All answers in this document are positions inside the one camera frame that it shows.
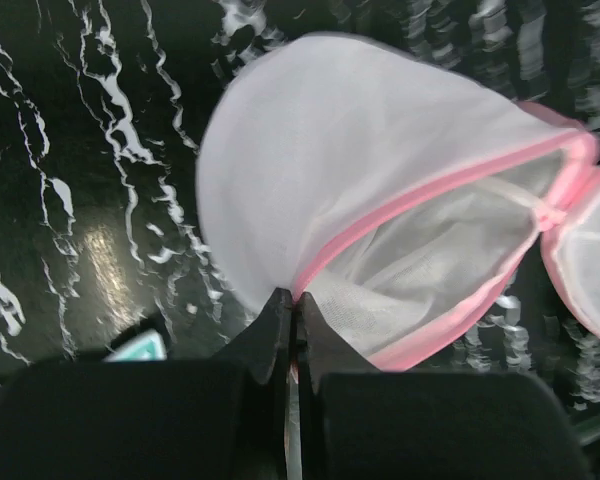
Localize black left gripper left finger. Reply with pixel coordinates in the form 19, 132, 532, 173
211, 288, 293, 385

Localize white pink mesh laundry bag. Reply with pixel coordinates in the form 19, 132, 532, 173
196, 34, 600, 370

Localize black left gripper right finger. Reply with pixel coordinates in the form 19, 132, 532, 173
298, 292, 375, 393

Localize teal cat-ear headphones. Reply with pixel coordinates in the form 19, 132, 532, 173
104, 329, 167, 362

